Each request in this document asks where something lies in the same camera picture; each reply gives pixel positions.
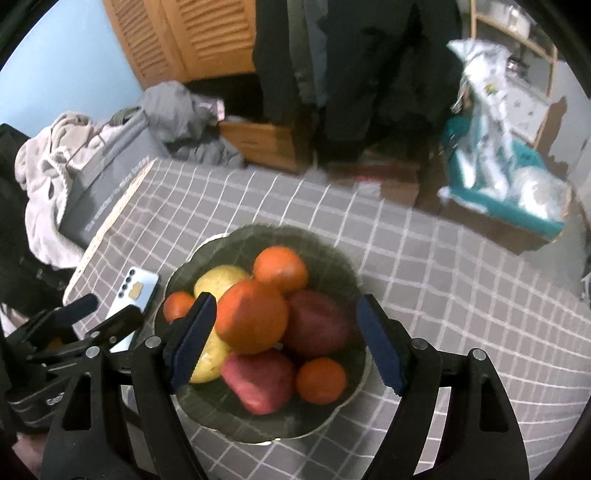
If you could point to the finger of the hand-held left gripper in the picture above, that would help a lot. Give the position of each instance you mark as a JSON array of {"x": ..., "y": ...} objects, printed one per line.
[
  {"x": 83, "y": 305},
  {"x": 120, "y": 321}
]

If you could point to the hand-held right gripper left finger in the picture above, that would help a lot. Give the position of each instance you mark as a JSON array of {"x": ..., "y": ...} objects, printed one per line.
[{"x": 194, "y": 341}]

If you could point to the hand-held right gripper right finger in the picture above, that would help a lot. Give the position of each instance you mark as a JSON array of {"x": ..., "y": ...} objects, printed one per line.
[{"x": 381, "y": 341}]

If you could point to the small orange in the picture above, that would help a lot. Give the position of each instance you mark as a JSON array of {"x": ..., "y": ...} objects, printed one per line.
[
  {"x": 321, "y": 381},
  {"x": 178, "y": 307}
]

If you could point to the large orange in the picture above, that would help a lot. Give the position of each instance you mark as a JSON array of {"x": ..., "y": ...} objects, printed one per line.
[{"x": 251, "y": 316}]

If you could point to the red apple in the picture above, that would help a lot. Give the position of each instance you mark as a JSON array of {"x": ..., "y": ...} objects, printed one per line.
[
  {"x": 318, "y": 325},
  {"x": 258, "y": 381}
]

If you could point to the green glass bowl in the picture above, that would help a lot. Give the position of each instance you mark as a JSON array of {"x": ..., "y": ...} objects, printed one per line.
[{"x": 323, "y": 258}]

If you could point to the medium orange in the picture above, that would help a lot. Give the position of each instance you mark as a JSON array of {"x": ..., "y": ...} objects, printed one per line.
[{"x": 280, "y": 270}]

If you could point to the light blue smartphone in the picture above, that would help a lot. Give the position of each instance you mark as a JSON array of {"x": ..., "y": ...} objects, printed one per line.
[{"x": 136, "y": 290}]

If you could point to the grey checkered tablecloth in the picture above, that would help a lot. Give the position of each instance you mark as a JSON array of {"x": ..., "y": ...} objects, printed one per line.
[{"x": 415, "y": 258}]

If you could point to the grey laundry bin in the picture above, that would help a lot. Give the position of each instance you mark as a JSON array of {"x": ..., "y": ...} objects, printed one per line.
[{"x": 106, "y": 184}]

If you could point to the large cardboard box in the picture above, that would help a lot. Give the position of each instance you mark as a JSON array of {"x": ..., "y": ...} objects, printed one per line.
[{"x": 485, "y": 226}]

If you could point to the teal plastic basket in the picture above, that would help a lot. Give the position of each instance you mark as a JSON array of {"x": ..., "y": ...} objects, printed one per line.
[{"x": 485, "y": 198}]

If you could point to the wooden drawer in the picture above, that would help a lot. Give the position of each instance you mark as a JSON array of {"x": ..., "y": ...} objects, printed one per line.
[{"x": 263, "y": 143}]

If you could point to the grey clothes pile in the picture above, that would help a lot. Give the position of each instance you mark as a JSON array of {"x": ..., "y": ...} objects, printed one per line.
[{"x": 175, "y": 115}]

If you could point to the clear plastic bag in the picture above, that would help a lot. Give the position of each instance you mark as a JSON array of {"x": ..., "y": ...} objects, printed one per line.
[{"x": 540, "y": 194}]

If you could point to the white printed rice bag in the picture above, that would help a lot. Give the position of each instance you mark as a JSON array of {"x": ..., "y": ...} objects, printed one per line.
[{"x": 489, "y": 138}]

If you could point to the white perforated plastic basket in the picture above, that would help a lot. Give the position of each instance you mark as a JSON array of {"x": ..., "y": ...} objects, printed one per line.
[{"x": 526, "y": 110}]

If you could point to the white door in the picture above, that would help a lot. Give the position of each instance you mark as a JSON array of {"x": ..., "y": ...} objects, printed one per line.
[{"x": 577, "y": 138}]

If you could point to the wooden louvered wardrobe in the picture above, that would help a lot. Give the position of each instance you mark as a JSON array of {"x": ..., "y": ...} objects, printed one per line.
[{"x": 198, "y": 41}]

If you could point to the grey jacket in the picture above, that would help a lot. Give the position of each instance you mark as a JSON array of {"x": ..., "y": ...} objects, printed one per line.
[{"x": 311, "y": 55}]

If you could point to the steel pot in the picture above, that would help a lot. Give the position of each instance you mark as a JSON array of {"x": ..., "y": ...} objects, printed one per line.
[{"x": 517, "y": 64}]

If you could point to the bamboo garment rack shelf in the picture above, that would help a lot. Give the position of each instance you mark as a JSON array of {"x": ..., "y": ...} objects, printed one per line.
[{"x": 531, "y": 44}]

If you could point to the white cooking pot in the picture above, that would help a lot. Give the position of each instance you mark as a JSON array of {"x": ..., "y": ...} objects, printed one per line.
[{"x": 508, "y": 18}]

